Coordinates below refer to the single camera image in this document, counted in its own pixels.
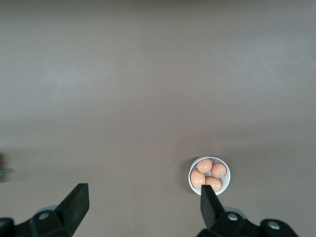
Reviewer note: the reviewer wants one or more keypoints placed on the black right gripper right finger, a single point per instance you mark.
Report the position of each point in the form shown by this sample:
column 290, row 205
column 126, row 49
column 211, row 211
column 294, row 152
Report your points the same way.
column 209, row 209

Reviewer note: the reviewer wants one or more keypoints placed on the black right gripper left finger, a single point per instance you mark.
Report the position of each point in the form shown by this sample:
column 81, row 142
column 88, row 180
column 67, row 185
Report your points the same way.
column 74, row 207

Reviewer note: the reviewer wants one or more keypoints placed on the brown egg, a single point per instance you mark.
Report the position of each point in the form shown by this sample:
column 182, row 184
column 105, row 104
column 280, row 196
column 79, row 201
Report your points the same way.
column 219, row 170
column 214, row 182
column 205, row 166
column 197, row 179

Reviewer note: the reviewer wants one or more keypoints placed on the white round bowl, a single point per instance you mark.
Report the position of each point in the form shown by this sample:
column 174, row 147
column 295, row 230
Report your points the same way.
column 226, row 186

